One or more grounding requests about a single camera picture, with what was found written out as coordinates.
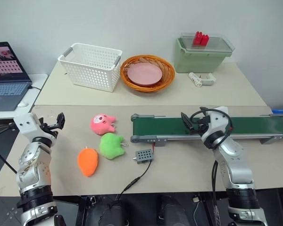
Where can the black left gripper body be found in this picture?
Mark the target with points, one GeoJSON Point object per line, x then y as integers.
{"type": "Point", "coordinates": [47, 129]}

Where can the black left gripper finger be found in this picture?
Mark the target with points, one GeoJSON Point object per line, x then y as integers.
{"type": "Point", "coordinates": [41, 121]}
{"type": "Point", "coordinates": [61, 120]}

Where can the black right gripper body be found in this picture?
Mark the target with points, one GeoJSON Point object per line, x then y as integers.
{"type": "Point", "coordinates": [200, 126]}

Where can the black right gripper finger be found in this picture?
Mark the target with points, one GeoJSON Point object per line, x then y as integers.
{"type": "Point", "coordinates": [191, 129]}
{"type": "Point", "coordinates": [185, 119]}

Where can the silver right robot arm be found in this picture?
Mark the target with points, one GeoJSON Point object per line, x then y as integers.
{"type": "Point", "coordinates": [233, 164]}

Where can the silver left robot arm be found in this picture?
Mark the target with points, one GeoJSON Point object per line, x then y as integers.
{"type": "Point", "coordinates": [33, 164]}

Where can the green conveyor belt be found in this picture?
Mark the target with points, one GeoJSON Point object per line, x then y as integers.
{"type": "Point", "coordinates": [162, 124]}

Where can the white computer mouse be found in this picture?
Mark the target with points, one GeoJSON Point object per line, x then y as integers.
{"type": "Point", "coordinates": [23, 104]}

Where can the pink plush toy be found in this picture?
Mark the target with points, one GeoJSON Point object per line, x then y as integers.
{"type": "Point", "coordinates": [101, 123]}

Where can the white side table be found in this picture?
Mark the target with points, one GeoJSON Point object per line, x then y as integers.
{"type": "Point", "coordinates": [39, 81]}

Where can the white plastic clamp tool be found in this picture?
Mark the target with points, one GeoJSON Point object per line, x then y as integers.
{"type": "Point", "coordinates": [198, 80]}

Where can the orange woven basket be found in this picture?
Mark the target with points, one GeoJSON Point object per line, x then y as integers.
{"type": "Point", "coordinates": [169, 73]}

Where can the orange carrot plush toy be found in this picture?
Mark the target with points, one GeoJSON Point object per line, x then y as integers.
{"type": "Point", "coordinates": [87, 162]}

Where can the grey perforated control box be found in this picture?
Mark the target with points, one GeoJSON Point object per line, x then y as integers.
{"type": "Point", "coordinates": [143, 156]}

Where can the dark laptop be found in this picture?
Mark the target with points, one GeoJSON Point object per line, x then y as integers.
{"type": "Point", "coordinates": [4, 80]}

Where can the green plush toy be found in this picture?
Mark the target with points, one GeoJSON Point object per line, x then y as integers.
{"type": "Point", "coordinates": [110, 146]}

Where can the green storage box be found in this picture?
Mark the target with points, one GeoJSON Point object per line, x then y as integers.
{"type": "Point", "coordinates": [198, 63]}

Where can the white perforated plastic basket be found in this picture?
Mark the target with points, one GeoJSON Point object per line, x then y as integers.
{"type": "Point", "coordinates": [89, 68]}

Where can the pink plate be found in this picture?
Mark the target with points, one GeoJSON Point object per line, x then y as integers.
{"type": "Point", "coordinates": [145, 74]}

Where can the clear plastic lid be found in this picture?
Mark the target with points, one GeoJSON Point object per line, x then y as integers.
{"type": "Point", "coordinates": [217, 44]}

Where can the red toy blocks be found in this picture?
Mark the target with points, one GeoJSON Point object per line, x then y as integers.
{"type": "Point", "coordinates": [200, 39]}

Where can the blue object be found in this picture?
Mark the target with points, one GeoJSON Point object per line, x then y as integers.
{"type": "Point", "coordinates": [281, 111]}

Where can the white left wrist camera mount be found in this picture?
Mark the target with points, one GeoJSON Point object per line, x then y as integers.
{"type": "Point", "coordinates": [26, 123]}

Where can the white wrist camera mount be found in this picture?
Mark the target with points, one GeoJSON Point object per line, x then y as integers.
{"type": "Point", "coordinates": [26, 123]}
{"type": "Point", "coordinates": [218, 120]}

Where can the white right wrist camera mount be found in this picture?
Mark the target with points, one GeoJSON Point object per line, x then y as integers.
{"type": "Point", "coordinates": [218, 120]}

